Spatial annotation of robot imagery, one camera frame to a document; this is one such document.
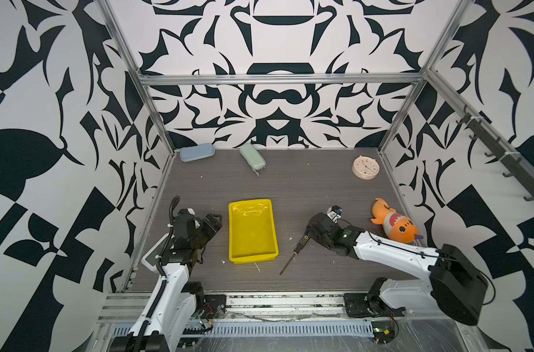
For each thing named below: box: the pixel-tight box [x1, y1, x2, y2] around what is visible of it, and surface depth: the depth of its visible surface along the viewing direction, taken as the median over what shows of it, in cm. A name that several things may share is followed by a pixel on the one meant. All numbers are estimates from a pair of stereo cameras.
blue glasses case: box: [178, 143, 215, 163], surface depth 118 cm
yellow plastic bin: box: [228, 198, 280, 264], surface depth 91 cm
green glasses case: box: [239, 142, 267, 176], surface depth 117 cm
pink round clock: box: [352, 155, 380, 181], surface depth 113 cm
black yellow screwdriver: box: [279, 233, 311, 276], surface depth 87 cm
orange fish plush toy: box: [370, 198, 424, 244], surface depth 87 cm
